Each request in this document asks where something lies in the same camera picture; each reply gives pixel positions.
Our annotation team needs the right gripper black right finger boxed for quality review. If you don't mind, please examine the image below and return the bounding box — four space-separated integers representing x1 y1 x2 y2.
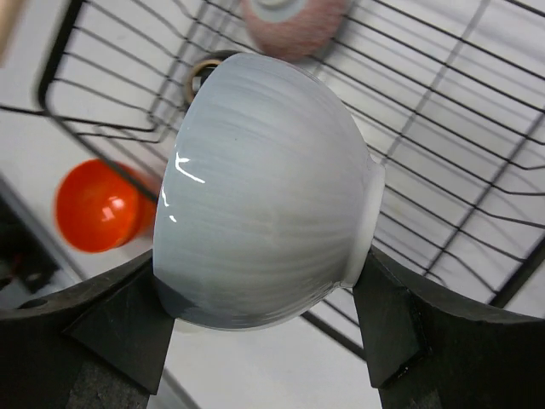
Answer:
353 249 544 408

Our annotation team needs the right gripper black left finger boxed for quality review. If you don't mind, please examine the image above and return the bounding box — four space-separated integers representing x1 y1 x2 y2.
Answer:
1 251 174 408

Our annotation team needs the grey white bowl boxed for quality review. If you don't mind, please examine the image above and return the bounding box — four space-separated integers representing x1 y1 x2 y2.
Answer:
152 53 385 331

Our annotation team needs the brown bowl beige inside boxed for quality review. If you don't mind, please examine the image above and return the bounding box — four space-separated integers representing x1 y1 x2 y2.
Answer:
183 49 239 106

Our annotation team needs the black white patterned bowl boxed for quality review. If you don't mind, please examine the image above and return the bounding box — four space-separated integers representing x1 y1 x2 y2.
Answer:
241 0 352 61

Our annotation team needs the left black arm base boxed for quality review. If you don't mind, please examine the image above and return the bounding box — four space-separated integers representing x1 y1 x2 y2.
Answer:
1 200 59 309

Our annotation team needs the orange bowl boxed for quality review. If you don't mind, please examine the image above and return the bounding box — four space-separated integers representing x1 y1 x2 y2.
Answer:
54 158 157 253

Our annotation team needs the black wire dish rack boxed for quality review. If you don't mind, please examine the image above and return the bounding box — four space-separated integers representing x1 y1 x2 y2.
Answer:
1 1 544 316

